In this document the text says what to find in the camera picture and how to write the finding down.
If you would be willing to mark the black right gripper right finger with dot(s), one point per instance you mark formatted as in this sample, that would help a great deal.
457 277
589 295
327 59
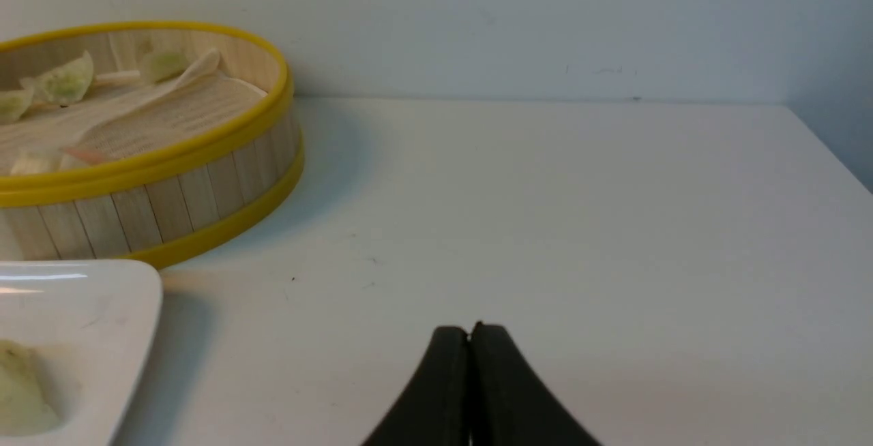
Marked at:
510 404

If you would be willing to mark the green dumpling on plate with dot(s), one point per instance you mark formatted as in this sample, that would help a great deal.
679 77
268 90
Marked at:
24 407

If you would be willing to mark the pink dumpling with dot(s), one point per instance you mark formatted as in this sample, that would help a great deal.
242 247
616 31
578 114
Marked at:
76 158

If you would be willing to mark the yellow-rimmed bamboo steamer basket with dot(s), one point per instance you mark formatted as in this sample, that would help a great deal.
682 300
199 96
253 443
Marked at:
170 205

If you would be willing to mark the white steamer liner cloth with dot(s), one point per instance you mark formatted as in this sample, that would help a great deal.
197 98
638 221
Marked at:
122 117

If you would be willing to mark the green dumpling in steamer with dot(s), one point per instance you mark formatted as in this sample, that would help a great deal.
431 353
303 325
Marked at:
14 104
64 85
159 65

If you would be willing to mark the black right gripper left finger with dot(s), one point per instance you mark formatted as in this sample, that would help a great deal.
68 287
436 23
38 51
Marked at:
432 408

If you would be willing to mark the white square plate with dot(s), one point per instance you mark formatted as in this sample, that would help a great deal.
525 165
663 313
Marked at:
89 327

